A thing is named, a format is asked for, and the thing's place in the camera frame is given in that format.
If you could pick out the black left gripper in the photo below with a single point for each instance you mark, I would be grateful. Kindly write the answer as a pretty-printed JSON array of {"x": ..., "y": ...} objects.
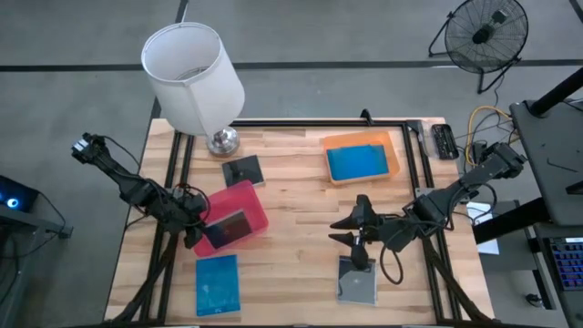
[{"x": 189, "y": 212}]

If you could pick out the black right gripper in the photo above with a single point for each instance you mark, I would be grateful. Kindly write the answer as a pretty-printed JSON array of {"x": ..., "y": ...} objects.
[{"x": 387, "y": 228}]

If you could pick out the black jewel case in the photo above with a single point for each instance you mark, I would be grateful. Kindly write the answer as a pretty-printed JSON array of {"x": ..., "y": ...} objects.
[
  {"x": 360, "y": 287},
  {"x": 228, "y": 228},
  {"x": 243, "y": 169}
]

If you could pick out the blue jewel case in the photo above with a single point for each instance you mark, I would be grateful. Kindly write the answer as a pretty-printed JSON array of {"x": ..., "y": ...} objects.
[
  {"x": 217, "y": 284},
  {"x": 357, "y": 161}
]

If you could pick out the pink translucent plastic bin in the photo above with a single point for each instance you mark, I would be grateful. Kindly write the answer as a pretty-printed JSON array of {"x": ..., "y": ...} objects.
[{"x": 241, "y": 200}]

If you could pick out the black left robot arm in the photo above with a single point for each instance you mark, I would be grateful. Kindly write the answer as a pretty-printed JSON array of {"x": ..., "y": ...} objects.
[{"x": 132, "y": 187}]

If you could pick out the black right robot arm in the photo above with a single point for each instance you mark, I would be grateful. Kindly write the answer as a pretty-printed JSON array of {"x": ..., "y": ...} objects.
[{"x": 460, "y": 191}]

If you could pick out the orange translucent plastic bin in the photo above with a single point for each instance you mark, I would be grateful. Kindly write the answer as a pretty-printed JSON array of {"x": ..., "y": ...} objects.
[{"x": 360, "y": 139}]

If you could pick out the white paper sheet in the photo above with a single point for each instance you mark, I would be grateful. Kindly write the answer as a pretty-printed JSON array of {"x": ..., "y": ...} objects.
[{"x": 489, "y": 246}]

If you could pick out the white shade table lamp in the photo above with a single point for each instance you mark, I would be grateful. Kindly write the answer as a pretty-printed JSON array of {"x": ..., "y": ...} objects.
[{"x": 191, "y": 91}]

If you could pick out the black stand beam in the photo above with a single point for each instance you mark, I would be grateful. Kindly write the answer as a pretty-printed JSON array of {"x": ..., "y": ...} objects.
[{"x": 505, "y": 223}]

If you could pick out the grey equipment stand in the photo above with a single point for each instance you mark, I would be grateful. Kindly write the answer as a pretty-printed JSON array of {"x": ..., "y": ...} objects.
[{"x": 27, "y": 224}]

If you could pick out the computer case with blue light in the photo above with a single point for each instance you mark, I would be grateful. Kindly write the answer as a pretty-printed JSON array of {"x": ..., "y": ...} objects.
[{"x": 13, "y": 196}]

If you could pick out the grey side desk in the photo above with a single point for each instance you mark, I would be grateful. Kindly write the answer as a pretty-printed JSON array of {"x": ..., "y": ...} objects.
[{"x": 551, "y": 159}]

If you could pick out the backlit black keyboard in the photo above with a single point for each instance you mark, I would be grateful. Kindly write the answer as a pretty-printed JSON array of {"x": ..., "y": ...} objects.
[{"x": 569, "y": 264}]

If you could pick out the black floor fan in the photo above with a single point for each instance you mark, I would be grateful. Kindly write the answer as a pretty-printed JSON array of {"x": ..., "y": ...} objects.
[{"x": 485, "y": 36}]

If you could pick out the black aluminium table frame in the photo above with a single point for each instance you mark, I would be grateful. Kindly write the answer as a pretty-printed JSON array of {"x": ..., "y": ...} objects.
[{"x": 319, "y": 123}]

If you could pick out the black clamp mount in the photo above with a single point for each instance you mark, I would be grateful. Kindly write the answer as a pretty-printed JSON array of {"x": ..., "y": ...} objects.
[{"x": 365, "y": 116}]

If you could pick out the black diagonal stand post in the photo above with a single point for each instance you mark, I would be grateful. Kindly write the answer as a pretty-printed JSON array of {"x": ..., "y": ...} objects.
[{"x": 555, "y": 93}]

